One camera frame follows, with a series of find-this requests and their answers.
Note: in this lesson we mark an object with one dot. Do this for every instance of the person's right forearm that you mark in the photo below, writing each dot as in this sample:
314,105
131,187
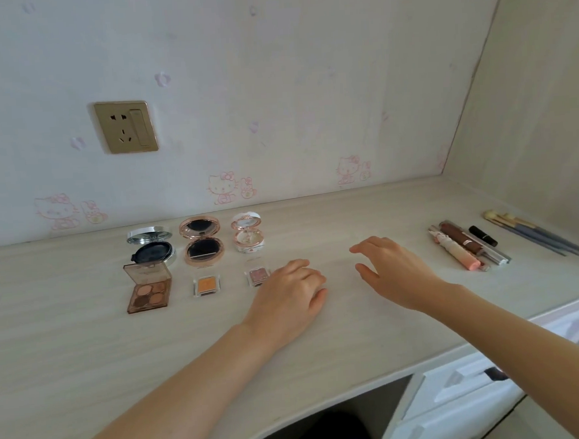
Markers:
532,354

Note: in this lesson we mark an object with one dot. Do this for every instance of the person's left forearm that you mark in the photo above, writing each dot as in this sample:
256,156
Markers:
173,405

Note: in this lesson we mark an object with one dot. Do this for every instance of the gold wall socket plate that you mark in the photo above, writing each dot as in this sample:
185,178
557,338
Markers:
126,127

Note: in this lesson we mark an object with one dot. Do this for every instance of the rose gold brown lipstick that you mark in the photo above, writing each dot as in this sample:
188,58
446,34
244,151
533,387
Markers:
459,238

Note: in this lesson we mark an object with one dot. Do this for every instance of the light wooden side panel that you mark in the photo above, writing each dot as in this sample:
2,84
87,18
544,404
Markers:
532,104

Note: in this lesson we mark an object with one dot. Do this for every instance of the pink glitter single eyeshadow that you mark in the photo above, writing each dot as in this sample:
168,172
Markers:
257,276

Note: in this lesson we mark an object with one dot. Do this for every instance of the person's right hand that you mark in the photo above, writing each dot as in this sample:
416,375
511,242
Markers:
401,278

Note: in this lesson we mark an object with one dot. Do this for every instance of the orange single eyeshadow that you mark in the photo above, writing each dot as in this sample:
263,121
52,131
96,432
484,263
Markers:
207,285

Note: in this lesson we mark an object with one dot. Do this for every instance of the person's black trousers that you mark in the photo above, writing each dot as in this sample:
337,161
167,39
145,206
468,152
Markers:
332,434

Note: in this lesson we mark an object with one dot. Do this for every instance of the small black case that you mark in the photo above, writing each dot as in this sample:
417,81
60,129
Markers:
484,237

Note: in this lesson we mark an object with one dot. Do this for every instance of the rose gold floral compact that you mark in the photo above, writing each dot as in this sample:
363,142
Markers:
203,249

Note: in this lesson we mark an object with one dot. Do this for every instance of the white round blush compact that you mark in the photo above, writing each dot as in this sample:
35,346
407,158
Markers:
247,239

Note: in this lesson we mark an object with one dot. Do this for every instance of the brown eyeshadow quad palette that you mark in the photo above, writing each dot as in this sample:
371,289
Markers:
148,291

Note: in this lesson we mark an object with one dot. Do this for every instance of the white wooden drawer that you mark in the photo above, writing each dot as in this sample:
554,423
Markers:
451,378

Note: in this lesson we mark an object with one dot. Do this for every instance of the person's left hand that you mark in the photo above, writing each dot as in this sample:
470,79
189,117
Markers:
284,300

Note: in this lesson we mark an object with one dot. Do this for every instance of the pink cat lip tube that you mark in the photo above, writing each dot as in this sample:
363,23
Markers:
458,253

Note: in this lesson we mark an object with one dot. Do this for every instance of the set of makeup brushes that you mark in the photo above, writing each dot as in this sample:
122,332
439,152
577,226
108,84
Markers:
540,244

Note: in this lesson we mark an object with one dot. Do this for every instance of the red lip gloss tube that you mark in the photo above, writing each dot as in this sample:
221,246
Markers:
487,258

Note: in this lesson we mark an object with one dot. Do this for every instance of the silver round cushion compact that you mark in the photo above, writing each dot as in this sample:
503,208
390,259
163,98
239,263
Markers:
152,252

